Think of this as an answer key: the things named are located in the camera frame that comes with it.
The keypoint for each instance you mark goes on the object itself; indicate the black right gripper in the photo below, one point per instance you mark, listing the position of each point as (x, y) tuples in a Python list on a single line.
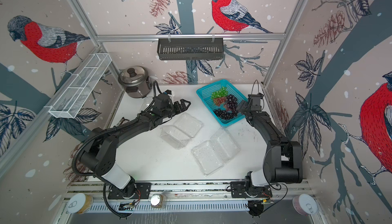
[(241, 105)]

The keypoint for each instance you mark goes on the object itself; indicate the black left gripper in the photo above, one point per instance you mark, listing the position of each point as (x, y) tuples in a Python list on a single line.
[(176, 104)]

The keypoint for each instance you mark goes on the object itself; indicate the teal plastic basket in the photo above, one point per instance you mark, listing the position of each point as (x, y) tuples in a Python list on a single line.
[(205, 93)]

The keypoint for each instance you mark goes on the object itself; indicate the red grape bunch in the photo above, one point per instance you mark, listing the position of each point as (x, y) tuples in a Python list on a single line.
[(219, 101)]

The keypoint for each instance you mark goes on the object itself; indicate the clear clamshell container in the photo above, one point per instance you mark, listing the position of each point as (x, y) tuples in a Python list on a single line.
[(213, 154), (149, 104), (184, 129)]

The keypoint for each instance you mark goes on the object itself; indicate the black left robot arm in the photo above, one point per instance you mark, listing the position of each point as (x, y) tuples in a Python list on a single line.
[(97, 155)]

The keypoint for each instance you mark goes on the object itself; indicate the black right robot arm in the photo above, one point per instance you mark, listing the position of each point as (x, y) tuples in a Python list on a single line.
[(282, 162)]

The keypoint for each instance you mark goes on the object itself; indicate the dark purple grape bunch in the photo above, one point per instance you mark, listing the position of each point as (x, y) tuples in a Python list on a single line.
[(231, 104)]

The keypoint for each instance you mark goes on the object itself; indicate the black grape bunch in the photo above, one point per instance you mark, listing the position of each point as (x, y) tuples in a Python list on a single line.
[(224, 114)]

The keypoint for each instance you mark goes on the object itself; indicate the green grape bunch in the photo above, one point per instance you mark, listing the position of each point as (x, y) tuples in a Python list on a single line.
[(223, 92)]

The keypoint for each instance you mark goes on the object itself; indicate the silver rice cooker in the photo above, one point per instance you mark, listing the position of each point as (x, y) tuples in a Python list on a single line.
[(136, 81)]

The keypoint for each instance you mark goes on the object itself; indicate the small round silver light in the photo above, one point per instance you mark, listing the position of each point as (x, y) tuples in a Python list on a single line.
[(157, 200)]

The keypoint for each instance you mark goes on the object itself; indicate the white tape roll right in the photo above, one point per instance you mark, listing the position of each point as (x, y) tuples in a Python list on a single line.
[(305, 205)]

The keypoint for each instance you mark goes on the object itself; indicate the white tape roll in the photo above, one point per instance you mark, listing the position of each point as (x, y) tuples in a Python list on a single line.
[(80, 203), (305, 205)]

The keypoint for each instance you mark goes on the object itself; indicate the white tape roll left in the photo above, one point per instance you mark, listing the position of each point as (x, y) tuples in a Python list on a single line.
[(80, 203)]

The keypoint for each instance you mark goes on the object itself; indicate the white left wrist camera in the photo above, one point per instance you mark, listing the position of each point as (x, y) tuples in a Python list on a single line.
[(169, 93)]

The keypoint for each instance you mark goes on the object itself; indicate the black hanging wire basket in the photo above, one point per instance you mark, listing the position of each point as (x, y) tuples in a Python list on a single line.
[(190, 49)]

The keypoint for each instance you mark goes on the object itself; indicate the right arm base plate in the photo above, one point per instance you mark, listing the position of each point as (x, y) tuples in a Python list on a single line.
[(243, 189)]

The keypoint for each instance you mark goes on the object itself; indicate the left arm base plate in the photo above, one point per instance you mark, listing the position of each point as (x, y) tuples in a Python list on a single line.
[(137, 190)]

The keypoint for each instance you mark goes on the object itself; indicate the white wire mesh shelf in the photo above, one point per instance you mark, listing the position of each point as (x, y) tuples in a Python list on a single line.
[(82, 83)]

